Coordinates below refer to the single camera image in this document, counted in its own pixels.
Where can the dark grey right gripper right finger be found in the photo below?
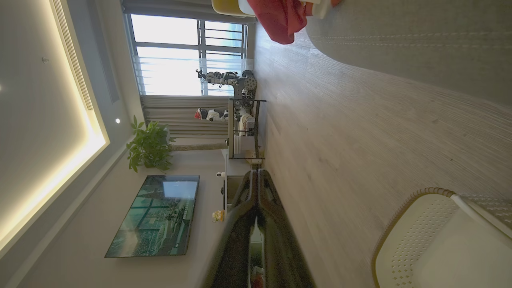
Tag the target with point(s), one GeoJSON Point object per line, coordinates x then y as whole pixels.
{"type": "Point", "coordinates": [280, 248]}

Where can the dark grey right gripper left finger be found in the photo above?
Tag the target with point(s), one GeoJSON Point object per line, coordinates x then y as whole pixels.
{"type": "Point", "coordinates": [236, 240]}

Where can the red garment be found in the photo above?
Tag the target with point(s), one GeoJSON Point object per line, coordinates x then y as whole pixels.
{"type": "Point", "coordinates": [280, 20]}

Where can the cream woven laundry basket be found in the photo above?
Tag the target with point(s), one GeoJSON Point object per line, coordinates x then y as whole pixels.
{"type": "Point", "coordinates": [408, 240]}

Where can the grey sofa seat cushion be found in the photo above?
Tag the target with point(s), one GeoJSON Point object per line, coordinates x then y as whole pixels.
{"type": "Point", "coordinates": [247, 6]}

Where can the yellow orange toy figure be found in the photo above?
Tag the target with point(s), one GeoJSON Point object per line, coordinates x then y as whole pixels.
{"type": "Point", "coordinates": [218, 216]}

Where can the small white box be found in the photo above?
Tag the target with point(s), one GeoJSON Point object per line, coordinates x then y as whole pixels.
{"type": "Point", "coordinates": [254, 161]}

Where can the flat screen television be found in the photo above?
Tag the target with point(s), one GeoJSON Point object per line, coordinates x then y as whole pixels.
{"type": "Point", "coordinates": [156, 216]}

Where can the white plastic container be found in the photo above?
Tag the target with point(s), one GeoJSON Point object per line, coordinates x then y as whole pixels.
{"type": "Point", "coordinates": [244, 144]}

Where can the white humanoid robot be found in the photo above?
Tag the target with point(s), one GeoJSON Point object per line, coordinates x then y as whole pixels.
{"type": "Point", "coordinates": [212, 115]}

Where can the green potted plant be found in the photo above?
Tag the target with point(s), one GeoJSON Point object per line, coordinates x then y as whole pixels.
{"type": "Point", "coordinates": [150, 146]}

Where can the grey curtain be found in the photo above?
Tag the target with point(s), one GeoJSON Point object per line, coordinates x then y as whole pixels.
{"type": "Point", "coordinates": [180, 116]}
{"type": "Point", "coordinates": [180, 8]}

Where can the wheeled black robot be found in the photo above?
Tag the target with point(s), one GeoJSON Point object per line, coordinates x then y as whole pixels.
{"type": "Point", "coordinates": [244, 86]}

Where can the white sheer curtain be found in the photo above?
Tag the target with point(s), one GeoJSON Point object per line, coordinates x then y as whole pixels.
{"type": "Point", "coordinates": [168, 76]}

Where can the window with dark railing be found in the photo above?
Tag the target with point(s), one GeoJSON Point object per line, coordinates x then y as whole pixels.
{"type": "Point", "coordinates": [168, 36]}

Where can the yellow sofa backrest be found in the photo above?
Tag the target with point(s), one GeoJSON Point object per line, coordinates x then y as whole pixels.
{"type": "Point", "coordinates": [226, 6]}

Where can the white garment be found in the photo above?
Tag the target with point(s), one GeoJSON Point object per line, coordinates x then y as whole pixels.
{"type": "Point", "coordinates": [322, 8]}

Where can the orange garment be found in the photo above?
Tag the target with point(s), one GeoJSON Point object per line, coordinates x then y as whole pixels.
{"type": "Point", "coordinates": [336, 2]}

